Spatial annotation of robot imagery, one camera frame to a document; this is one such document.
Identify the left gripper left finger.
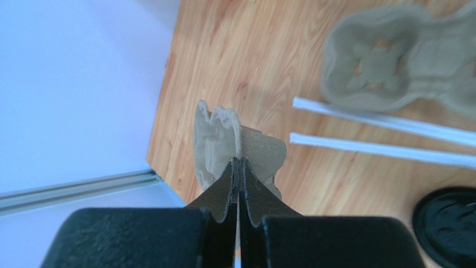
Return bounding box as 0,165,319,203
186,157,239,267

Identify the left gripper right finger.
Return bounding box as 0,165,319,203
239,158,301,267

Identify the grey pulp cup carrier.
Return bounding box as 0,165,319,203
320,2,475,118

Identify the white wrapped straw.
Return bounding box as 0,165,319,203
289,132,475,170
292,97,475,147

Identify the aluminium frame rail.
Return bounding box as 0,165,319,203
1,169,163,216

